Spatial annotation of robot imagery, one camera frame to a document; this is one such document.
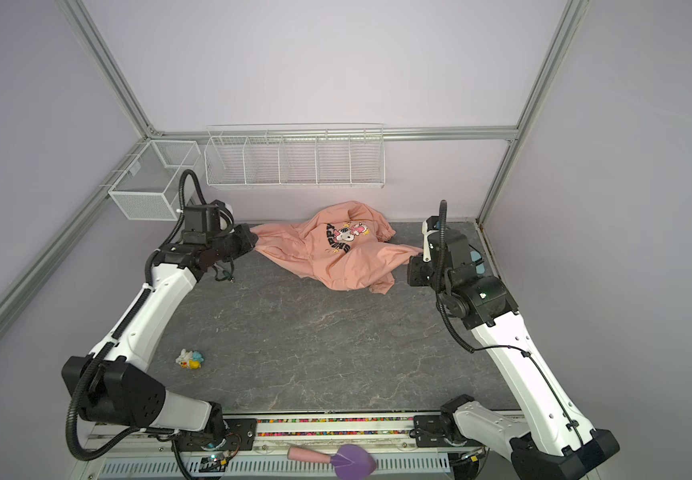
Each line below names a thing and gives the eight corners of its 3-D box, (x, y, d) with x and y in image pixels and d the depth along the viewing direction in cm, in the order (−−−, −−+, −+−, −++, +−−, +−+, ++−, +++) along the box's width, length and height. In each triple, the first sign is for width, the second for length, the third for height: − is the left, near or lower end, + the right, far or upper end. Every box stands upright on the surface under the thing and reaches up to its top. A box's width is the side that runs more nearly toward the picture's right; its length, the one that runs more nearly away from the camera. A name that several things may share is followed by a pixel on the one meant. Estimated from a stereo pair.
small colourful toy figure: (181, 367, 87) (174, 362, 83) (189, 353, 89) (182, 348, 86) (199, 371, 86) (193, 366, 83) (207, 357, 89) (200, 351, 85)
